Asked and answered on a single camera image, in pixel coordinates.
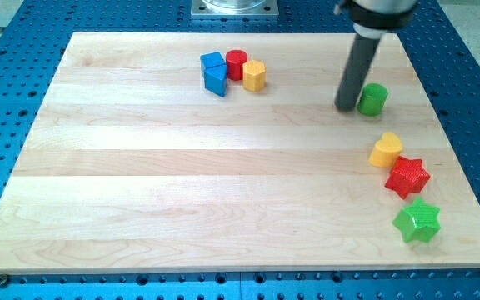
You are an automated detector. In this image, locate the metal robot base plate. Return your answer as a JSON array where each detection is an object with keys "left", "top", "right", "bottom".
[{"left": 191, "top": 0, "right": 279, "bottom": 18}]

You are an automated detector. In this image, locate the yellow hexagon block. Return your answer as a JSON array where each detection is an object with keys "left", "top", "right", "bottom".
[{"left": 242, "top": 60, "right": 266, "bottom": 92}]

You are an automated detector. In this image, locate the light wooden board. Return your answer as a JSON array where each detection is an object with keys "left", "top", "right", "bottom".
[{"left": 0, "top": 32, "right": 480, "bottom": 274}]

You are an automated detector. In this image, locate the blue cube block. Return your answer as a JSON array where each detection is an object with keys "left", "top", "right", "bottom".
[{"left": 200, "top": 52, "right": 226, "bottom": 73}]

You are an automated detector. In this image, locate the blue triangle block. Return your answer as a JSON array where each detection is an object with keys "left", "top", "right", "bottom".
[{"left": 203, "top": 64, "right": 228, "bottom": 98}]

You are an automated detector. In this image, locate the green star block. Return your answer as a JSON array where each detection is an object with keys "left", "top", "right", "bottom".
[{"left": 392, "top": 197, "right": 441, "bottom": 243}]

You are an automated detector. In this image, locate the red star block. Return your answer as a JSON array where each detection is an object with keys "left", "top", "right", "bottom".
[{"left": 384, "top": 156, "right": 431, "bottom": 199}]

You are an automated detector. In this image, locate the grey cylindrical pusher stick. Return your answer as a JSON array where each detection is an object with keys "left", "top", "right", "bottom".
[{"left": 334, "top": 33, "right": 380, "bottom": 112}]

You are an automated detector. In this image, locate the green cylinder block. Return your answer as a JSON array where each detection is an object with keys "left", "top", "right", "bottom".
[{"left": 357, "top": 83, "right": 388, "bottom": 117}]

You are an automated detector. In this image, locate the red cylinder block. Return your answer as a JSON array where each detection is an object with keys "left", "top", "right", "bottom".
[{"left": 226, "top": 49, "right": 248, "bottom": 81}]

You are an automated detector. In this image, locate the blue perforated table plate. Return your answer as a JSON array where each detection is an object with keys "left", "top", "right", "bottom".
[{"left": 0, "top": 1, "right": 480, "bottom": 299}]

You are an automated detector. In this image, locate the yellow heart block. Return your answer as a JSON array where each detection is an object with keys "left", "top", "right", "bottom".
[{"left": 368, "top": 132, "right": 403, "bottom": 168}]

